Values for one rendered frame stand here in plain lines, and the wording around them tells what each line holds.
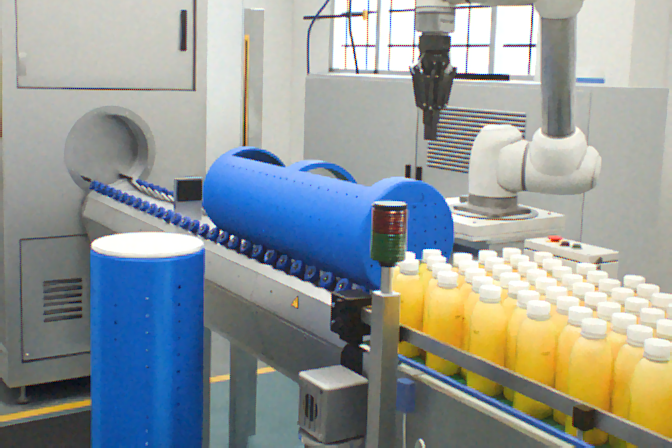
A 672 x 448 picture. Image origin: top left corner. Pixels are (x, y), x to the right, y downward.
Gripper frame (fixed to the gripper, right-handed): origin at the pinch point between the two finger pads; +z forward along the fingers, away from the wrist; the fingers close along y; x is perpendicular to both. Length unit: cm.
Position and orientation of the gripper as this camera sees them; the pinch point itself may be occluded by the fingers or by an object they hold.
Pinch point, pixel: (430, 124)
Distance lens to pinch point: 208.5
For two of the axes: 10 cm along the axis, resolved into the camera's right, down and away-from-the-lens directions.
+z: -0.3, 9.9, 1.4
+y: 8.4, -0.5, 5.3
